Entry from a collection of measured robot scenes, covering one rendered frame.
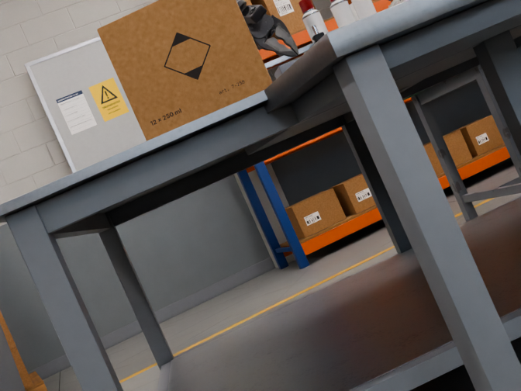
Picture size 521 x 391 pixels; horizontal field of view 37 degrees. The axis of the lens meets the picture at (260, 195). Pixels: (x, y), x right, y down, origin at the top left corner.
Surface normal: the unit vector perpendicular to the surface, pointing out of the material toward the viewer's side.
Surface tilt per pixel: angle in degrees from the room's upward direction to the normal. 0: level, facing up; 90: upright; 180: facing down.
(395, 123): 90
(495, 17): 90
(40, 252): 90
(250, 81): 90
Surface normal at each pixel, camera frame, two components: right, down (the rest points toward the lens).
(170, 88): -0.06, 0.04
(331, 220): 0.24, -0.10
